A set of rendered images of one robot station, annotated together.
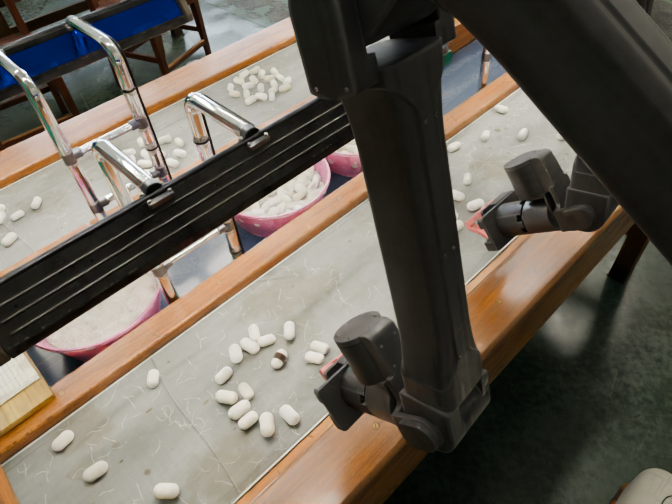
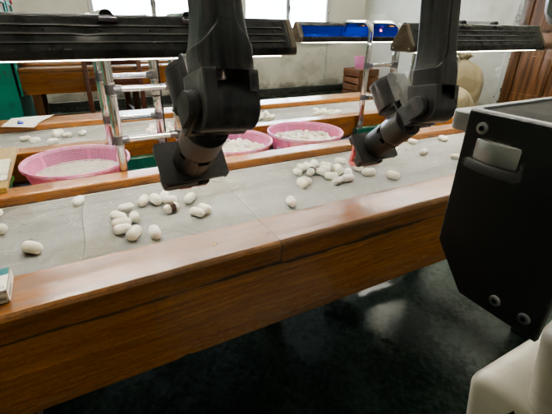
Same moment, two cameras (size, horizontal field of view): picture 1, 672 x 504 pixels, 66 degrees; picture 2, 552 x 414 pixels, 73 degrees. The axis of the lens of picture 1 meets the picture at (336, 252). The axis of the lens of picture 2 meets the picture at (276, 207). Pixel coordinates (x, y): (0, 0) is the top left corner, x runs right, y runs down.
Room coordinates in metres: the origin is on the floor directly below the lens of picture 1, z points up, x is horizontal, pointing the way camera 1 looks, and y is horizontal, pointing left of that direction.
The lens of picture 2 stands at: (-0.18, -0.24, 1.10)
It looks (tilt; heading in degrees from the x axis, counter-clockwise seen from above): 26 degrees down; 11
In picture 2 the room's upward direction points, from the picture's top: 1 degrees clockwise
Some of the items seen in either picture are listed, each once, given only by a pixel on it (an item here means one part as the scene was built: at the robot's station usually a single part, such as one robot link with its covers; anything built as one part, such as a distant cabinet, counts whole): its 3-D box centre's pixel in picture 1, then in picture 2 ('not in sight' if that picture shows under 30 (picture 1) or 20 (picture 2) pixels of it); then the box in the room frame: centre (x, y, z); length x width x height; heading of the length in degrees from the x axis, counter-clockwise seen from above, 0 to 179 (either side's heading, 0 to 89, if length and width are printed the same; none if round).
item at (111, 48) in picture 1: (99, 148); (126, 93); (0.91, 0.46, 0.90); 0.20 x 0.19 x 0.45; 130
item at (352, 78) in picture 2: not in sight; (360, 76); (6.65, -0.32, 0.32); 0.42 x 0.42 x 0.64; 41
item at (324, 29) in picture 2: not in sight; (357, 32); (1.59, -0.23, 1.08); 0.62 x 0.08 x 0.07; 130
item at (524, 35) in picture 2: not in sight; (476, 37); (1.16, -0.59, 1.08); 0.62 x 0.08 x 0.07; 130
